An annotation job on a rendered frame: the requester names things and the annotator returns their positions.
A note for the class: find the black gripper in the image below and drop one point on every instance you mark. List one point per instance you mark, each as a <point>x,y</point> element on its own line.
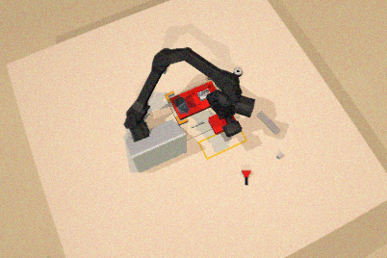
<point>233,127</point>

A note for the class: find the grey flat bar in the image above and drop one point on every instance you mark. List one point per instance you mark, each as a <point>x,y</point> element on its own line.
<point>268,122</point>

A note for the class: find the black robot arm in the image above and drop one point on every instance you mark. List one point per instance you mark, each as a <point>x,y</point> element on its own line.
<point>229,84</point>

